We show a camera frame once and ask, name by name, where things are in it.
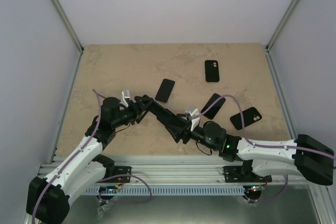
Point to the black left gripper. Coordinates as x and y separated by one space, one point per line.
140 116

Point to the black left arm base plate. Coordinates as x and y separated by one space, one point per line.
117 174

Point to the grey slotted cable duct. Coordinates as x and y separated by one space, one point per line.
168 190

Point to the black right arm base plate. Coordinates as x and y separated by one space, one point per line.
234 174

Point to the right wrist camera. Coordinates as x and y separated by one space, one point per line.
192 114

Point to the black phone case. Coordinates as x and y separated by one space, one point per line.
250 115
167 118
211 71

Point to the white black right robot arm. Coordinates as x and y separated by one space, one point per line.
303 156

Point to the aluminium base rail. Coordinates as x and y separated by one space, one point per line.
177 169

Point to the aluminium frame post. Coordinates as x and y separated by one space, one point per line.
60 11
284 20

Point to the aluminium frame post right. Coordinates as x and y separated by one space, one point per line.
284 20

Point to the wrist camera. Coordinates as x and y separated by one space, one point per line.
192 114
125 98

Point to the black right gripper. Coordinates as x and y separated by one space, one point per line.
179 136

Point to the aluminium side rail right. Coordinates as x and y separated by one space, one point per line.
284 105

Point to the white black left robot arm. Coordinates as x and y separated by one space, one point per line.
50 198

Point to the aluminium frame post left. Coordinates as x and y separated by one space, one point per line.
60 11

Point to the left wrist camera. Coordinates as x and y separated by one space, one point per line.
125 98

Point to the white-edged black phone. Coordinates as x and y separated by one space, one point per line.
165 90

